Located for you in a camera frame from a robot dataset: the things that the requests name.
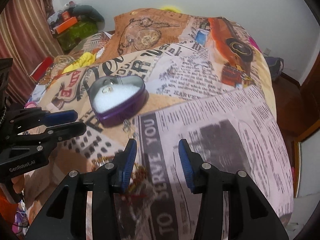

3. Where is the red gold braided bracelet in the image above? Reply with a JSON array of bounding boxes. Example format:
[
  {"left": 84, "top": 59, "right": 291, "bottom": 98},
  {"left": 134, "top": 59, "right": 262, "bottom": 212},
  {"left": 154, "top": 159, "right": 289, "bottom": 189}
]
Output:
[{"left": 92, "top": 155, "right": 156, "bottom": 203}]

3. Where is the purple heart-shaped tin box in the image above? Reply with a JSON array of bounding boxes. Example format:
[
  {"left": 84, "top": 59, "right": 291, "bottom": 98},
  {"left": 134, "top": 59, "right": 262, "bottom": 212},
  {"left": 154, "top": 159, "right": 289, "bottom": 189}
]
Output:
[{"left": 83, "top": 76, "right": 148, "bottom": 127}]

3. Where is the red box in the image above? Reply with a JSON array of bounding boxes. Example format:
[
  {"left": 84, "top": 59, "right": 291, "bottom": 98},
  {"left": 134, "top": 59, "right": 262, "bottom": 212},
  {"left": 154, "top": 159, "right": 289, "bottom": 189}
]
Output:
[{"left": 29, "top": 56, "right": 54, "bottom": 82}]

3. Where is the striped red curtain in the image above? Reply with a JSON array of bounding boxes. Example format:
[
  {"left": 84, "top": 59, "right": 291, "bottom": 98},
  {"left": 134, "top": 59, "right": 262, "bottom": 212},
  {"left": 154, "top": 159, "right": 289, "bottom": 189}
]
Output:
[{"left": 1, "top": 0, "right": 62, "bottom": 103}]

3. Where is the yellow cloth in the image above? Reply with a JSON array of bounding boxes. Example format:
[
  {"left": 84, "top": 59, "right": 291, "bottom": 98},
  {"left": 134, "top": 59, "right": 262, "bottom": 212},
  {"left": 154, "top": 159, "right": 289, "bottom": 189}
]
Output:
[{"left": 62, "top": 52, "right": 96, "bottom": 74}]

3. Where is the green patterned box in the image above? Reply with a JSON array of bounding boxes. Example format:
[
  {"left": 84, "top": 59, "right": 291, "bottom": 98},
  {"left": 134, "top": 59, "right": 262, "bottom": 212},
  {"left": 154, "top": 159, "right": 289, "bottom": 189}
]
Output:
[{"left": 56, "top": 21, "right": 98, "bottom": 53}]

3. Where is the orange box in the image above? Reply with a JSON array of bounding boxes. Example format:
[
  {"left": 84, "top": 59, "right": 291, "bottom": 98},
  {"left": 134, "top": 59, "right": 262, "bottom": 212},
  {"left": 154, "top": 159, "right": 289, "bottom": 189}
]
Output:
[{"left": 54, "top": 17, "right": 78, "bottom": 34}]

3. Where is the newspaper print bed cover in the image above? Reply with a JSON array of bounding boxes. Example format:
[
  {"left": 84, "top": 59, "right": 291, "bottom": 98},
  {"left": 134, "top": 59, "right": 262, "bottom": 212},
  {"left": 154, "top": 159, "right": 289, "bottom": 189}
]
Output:
[{"left": 25, "top": 8, "right": 293, "bottom": 239}]

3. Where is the brown wooden door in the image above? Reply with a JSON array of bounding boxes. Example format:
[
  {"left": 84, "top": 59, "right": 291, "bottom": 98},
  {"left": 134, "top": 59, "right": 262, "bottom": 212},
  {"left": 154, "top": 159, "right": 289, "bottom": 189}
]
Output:
[{"left": 290, "top": 55, "right": 319, "bottom": 198}]

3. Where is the dark green plush toy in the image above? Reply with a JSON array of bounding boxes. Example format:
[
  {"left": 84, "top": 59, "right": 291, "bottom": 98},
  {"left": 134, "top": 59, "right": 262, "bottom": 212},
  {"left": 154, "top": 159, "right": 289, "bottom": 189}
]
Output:
[{"left": 71, "top": 5, "right": 105, "bottom": 22}]

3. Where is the dark blue bag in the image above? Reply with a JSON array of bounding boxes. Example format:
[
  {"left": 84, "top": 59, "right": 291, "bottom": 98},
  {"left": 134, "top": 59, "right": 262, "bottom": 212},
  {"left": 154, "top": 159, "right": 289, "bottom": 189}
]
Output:
[{"left": 265, "top": 56, "right": 284, "bottom": 81}]

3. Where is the yellow pillow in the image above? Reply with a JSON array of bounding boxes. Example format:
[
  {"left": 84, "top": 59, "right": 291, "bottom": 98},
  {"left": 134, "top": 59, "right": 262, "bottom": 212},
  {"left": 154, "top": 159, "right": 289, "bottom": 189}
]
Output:
[{"left": 160, "top": 5, "right": 181, "bottom": 13}]

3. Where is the silver chain jewelry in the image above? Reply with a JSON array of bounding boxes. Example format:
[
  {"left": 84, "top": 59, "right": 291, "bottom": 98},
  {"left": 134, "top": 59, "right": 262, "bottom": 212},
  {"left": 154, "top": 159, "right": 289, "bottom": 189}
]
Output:
[{"left": 123, "top": 119, "right": 137, "bottom": 139}]

